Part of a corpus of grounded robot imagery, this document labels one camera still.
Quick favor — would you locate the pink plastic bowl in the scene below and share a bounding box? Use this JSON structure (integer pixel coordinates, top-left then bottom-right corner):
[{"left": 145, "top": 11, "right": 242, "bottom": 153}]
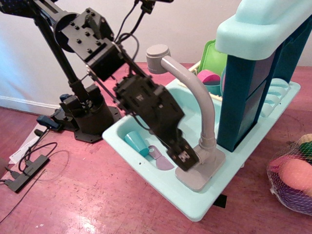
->
[{"left": 197, "top": 70, "right": 220, "bottom": 84}]

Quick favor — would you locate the grey toy faucet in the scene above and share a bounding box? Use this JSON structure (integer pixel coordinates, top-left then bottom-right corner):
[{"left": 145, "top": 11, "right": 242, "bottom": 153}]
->
[{"left": 146, "top": 44, "right": 226, "bottom": 192}]

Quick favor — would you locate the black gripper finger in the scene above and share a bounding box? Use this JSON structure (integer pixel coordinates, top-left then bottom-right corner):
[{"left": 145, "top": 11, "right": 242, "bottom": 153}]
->
[
  {"left": 167, "top": 150, "right": 189, "bottom": 171},
  {"left": 179, "top": 140, "right": 199, "bottom": 170}
]

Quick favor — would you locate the mesh bag of toys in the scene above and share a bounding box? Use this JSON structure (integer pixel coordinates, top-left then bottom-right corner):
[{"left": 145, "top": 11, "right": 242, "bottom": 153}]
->
[{"left": 267, "top": 134, "right": 312, "bottom": 215}]

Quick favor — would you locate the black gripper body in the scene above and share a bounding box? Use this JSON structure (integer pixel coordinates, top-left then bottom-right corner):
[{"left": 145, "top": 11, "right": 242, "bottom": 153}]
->
[{"left": 131, "top": 85, "right": 184, "bottom": 153}]

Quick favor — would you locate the black cable on floor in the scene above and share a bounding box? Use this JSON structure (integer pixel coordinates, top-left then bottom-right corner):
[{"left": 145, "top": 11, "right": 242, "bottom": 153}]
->
[{"left": 0, "top": 141, "right": 70, "bottom": 222}]

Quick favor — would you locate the purple toy spatula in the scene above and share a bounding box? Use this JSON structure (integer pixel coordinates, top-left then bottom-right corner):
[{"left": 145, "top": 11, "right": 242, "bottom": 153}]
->
[{"left": 148, "top": 145, "right": 174, "bottom": 171}]

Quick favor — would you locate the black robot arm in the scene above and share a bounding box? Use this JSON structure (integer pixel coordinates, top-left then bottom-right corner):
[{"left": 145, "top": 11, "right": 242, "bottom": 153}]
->
[{"left": 0, "top": 0, "right": 199, "bottom": 171}]

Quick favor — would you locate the white paper sheet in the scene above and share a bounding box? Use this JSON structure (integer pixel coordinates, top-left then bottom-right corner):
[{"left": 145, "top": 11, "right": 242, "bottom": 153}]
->
[{"left": 9, "top": 124, "right": 45, "bottom": 165}]

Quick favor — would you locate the black usb hub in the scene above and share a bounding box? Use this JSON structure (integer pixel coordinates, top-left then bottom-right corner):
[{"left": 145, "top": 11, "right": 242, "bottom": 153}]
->
[{"left": 4, "top": 155, "right": 50, "bottom": 193}]

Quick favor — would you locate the mint toy sink basin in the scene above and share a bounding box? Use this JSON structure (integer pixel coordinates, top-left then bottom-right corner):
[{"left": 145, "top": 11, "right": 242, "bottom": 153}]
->
[{"left": 102, "top": 79, "right": 301, "bottom": 222}]

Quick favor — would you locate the teal and mint shelf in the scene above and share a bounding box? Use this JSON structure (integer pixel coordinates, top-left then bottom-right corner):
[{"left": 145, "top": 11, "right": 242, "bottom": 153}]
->
[{"left": 215, "top": 0, "right": 312, "bottom": 151}]

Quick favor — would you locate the blue black clamp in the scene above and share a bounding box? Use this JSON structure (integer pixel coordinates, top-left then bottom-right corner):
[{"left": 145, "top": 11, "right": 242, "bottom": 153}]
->
[{"left": 37, "top": 115, "right": 61, "bottom": 131}]

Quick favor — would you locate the black tape piece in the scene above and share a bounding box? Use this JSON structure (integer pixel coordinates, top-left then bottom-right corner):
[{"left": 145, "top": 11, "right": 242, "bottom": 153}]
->
[{"left": 213, "top": 194, "right": 227, "bottom": 209}]

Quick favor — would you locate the green plastic plate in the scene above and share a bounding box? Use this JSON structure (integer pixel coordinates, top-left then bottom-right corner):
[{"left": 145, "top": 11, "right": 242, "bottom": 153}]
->
[{"left": 198, "top": 39, "right": 228, "bottom": 76}]

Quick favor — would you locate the teal plastic cup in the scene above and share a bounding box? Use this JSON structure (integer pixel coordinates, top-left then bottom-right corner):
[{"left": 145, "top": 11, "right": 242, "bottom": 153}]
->
[{"left": 124, "top": 131, "right": 149, "bottom": 157}]

